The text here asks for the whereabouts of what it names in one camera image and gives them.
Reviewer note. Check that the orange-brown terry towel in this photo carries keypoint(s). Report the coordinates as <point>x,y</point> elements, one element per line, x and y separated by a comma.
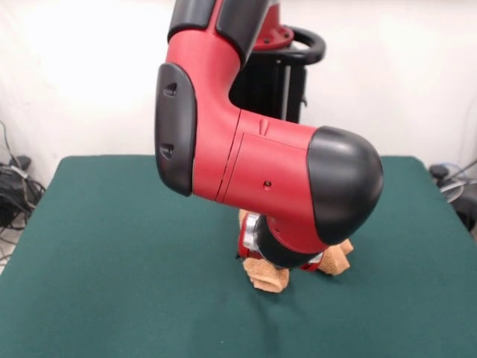
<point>266,279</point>

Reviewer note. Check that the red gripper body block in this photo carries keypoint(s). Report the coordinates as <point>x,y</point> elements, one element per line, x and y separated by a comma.
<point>243,248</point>

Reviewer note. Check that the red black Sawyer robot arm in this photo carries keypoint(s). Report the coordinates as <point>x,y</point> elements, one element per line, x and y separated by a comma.
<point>261,160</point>

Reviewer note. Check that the red robot base column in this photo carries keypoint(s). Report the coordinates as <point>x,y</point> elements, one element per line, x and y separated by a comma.
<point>276,35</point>

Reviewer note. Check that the dark green table cloth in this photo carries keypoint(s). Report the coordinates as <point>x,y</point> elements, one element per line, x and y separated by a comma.
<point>112,279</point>

